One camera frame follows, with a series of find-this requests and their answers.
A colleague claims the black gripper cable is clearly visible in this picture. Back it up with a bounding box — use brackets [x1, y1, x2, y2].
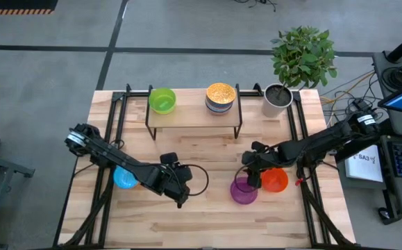
[182, 163, 210, 197]
[233, 165, 258, 194]

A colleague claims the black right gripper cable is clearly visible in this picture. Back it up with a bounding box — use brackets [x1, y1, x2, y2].
[233, 165, 258, 194]

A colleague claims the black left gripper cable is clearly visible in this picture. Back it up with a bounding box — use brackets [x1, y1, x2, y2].
[182, 163, 210, 197]

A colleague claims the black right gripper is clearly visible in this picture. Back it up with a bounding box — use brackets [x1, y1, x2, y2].
[241, 140, 282, 190]

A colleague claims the black aluminium table frame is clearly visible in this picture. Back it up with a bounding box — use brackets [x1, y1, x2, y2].
[53, 83, 361, 249]

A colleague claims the orange patterned ceramic bowl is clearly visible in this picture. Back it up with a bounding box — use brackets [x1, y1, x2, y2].
[206, 82, 237, 105]

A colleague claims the purple plastic bowl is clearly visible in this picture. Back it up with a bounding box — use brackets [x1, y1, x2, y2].
[230, 176, 259, 206]

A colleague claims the black yellow hazard mat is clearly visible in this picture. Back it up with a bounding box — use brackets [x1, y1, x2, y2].
[0, 0, 59, 15]

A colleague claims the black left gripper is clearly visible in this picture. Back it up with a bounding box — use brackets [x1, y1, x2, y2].
[151, 163, 194, 210]

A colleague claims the coiled black cable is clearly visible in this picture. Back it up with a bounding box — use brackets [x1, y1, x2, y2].
[380, 65, 402, 92]

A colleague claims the teal patterned ceramic bowl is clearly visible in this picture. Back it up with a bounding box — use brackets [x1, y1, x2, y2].
[207, 105, 234, 113]

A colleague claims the green plastic bowl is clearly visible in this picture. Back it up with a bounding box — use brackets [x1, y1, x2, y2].
[148, 87, 177, 115]

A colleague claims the green leafy potted plant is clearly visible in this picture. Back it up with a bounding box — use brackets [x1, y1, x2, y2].
[269, 26, 339, 90]

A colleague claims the light blue plastic bowl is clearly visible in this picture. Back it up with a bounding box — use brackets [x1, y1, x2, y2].
[112, 165, 140, 190]

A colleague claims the white plant pot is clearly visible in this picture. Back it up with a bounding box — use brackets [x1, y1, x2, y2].
[261, 83, 294, 118]

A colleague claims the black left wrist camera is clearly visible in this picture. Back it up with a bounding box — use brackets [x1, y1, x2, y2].
[159, 151, 180, 168]

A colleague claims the wooden shelf with black legs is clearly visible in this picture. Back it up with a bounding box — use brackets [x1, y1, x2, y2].
[144, 83, 243, 141]

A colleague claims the white paper sheet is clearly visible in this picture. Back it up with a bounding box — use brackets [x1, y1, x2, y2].
[344, 152, 384, 183]

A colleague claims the dark blue patterned ceramic bowl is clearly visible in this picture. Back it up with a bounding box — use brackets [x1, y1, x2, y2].
[206, 100, 235, 108]

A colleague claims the grey computer desk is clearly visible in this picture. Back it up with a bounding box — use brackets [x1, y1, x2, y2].
[335, 50, 402, 225]

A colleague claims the orange plastic bowl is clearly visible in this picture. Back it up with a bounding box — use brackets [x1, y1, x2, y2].
[261, 167, 290, 193]

